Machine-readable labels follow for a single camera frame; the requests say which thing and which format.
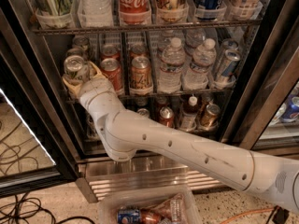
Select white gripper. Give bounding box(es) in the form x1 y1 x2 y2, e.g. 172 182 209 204
62 61 118 116

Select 7up can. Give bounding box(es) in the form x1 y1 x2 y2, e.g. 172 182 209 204
66 47 87 59
72 35 92 56
64 55 90 83

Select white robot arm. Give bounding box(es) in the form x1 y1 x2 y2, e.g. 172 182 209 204
62 70 299 214

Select front red coca-cola can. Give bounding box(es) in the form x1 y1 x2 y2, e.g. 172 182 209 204
100 58 123 91

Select red coca-cola can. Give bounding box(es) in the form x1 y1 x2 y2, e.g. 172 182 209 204
100 58 123 91
100 44 120 60

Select rear red coca-cola can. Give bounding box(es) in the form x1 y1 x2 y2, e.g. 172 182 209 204
100 44 120 60

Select front orange soda can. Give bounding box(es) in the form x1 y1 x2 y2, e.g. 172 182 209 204
131 56 152 90

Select orange soda can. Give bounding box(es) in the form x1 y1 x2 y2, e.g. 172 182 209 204
130 44 148 59
131 56 152 90

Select rear orange soda can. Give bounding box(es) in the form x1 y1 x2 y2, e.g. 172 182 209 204
130 44 148 59

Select bottom shelf pepsi can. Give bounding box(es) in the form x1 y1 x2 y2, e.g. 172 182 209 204
137 108 150 118

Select top shelf clear water bottle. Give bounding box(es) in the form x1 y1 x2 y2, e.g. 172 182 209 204
78 0 113 27

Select bottom shelf red can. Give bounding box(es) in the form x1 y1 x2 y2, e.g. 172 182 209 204
159 106 174 128

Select top shelf coca-cola bottle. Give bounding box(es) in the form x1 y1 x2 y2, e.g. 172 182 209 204
119 0 147 24

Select open glass fridge door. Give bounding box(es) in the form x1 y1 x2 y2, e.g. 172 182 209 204
0 56 77 198

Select steel fridge base grille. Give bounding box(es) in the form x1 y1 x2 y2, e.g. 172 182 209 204
74 152 299 203

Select bottom shelf small brown bottle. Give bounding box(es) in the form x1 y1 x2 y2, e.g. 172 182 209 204
178 96 199 131

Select top shelf orange can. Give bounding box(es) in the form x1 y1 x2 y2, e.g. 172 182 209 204
156 0 187 22

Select shelf orange can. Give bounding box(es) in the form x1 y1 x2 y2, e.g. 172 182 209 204
199 104 221 128
156 0 187 22

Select bottom shelf orange can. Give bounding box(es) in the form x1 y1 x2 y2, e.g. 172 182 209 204
199 104 221 128

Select pepsi can in bin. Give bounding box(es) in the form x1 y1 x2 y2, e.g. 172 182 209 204
117 208 141 224

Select rear slim silver blue can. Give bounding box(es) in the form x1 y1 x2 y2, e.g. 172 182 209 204
219 38 239 57

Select slim silver blue can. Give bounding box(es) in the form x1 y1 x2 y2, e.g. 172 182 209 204
215 49 241 83
219 38 239 57

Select front slim silver blue can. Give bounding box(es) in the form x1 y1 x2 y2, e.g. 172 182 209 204
215 49 241 83

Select pepsi can behind right door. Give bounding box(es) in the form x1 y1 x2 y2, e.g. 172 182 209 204
280 96 299 123

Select rear left water bottle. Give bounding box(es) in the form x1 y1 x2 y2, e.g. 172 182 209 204
157 30 175 57

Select front left water bottle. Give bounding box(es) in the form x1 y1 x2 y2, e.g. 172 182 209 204
158 37 186 93

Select front right water bottle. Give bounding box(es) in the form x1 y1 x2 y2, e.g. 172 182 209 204
182 38 217 91

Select rear right water bottle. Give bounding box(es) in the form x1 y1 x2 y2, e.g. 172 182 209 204
185 28 206 56

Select clear plastic bin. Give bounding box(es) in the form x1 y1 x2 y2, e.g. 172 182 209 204
99 185 202 224

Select plastic bottle in bin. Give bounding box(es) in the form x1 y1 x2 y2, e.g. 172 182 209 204
141 193 188 224

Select black power plug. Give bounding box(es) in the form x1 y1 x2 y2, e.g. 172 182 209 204
272 208 289 224

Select middle wire shelf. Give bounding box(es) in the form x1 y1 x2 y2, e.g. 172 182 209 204
66 89 233 105

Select wire shelf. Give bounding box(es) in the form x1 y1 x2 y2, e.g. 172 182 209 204
66 89 233 105
31 19 262 35

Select black floor cables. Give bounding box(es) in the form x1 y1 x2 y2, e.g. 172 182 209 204
0 192 95 224

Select upper wire shelf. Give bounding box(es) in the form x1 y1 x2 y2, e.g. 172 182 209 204
31 19 262 35

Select orange extension cable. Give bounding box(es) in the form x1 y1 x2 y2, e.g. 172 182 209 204
219 205 275 224

